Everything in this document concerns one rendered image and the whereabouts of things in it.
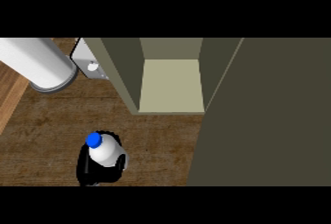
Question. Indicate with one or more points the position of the dark olive cabinet door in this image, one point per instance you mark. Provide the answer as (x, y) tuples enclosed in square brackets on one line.
[(266, 116)]

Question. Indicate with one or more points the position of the olive open cabinet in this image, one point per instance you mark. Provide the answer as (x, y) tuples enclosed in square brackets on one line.
[(170, 87)]

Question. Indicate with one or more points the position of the white cylinder with grey rim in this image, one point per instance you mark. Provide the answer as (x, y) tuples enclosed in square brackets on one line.
[(36, 61)]

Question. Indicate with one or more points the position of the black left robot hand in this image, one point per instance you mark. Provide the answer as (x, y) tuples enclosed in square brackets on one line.
[(99, 175)]

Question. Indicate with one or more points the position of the pale grey appliance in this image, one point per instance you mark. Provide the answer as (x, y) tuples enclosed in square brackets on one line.
[(88, 64)]

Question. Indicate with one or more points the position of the white bottle with blue cap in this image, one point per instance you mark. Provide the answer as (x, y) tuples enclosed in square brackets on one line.
[(105, 153)]

